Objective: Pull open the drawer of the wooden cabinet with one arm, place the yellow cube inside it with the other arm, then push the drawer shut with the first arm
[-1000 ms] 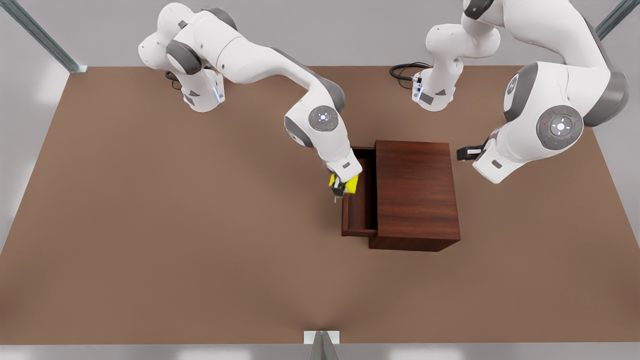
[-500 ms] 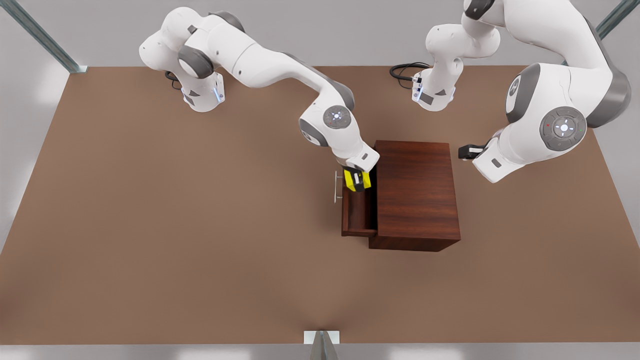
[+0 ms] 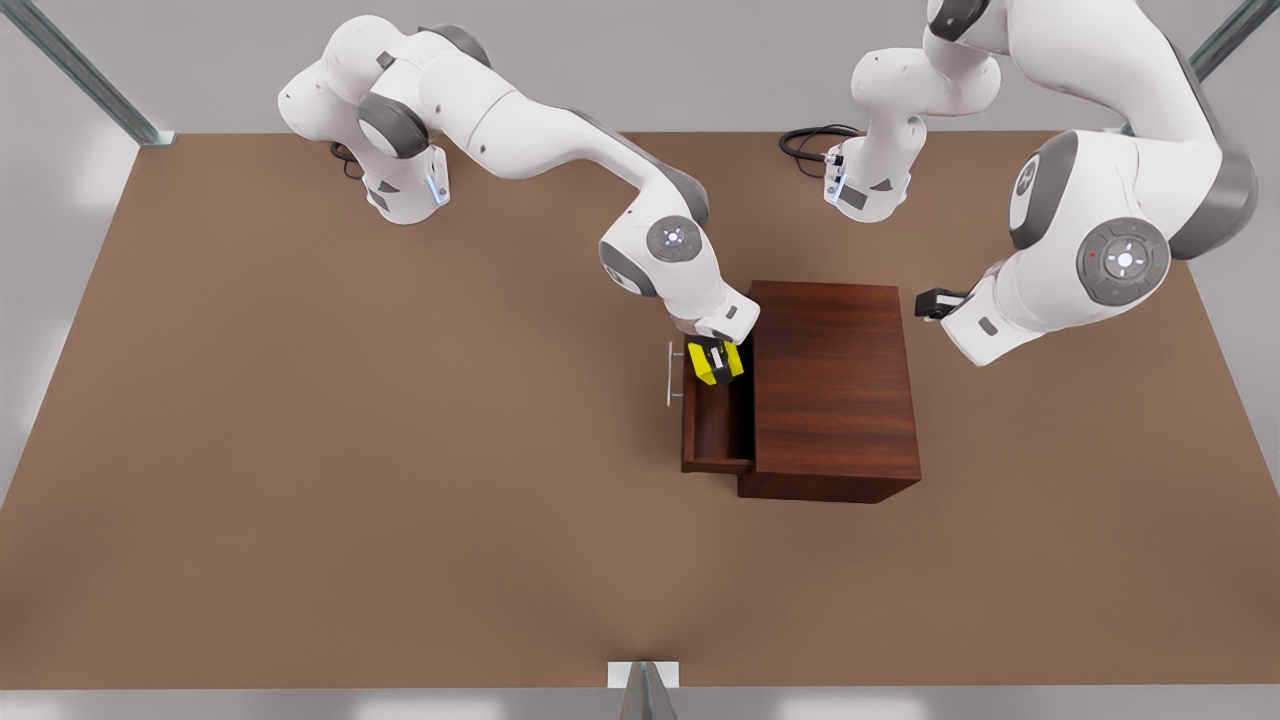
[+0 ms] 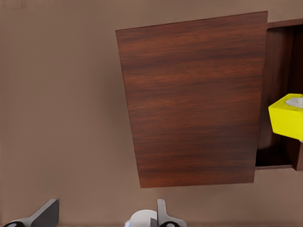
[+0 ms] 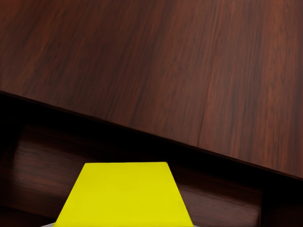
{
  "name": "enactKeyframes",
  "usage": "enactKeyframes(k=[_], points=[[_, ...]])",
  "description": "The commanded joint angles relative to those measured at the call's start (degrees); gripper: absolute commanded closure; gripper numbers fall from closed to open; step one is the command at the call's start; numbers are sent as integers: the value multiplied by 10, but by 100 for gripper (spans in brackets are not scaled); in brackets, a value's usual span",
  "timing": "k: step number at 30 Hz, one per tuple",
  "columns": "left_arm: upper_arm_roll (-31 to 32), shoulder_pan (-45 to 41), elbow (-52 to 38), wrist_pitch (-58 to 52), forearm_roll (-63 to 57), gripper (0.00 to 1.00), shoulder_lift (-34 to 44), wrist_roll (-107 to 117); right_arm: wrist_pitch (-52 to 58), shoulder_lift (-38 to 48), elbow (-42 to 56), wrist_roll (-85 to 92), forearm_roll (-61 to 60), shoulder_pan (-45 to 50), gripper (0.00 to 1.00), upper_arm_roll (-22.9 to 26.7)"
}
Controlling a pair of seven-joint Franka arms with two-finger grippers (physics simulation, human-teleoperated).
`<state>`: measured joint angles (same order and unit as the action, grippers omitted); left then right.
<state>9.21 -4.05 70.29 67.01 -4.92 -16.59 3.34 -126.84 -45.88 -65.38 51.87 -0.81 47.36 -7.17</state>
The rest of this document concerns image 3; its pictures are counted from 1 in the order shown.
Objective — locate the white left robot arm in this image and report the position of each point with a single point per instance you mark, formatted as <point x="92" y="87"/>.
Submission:
<point x="1120" y="180"/>

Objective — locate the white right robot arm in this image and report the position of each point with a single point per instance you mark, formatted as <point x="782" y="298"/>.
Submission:
<point x="520" y="130"/>

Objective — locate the silver frame post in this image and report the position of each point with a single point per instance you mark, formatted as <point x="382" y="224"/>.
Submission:
<point x="1222" y="40"/>
<point x="644" y="690"/>
<point x="85" y="72"/>

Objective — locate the yellow block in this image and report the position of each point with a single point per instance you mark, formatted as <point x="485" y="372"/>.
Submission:
<point x="714" y="364"/>

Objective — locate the dark wooden cabinet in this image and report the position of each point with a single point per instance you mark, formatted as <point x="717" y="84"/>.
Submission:
<point x="834" y="390"/>

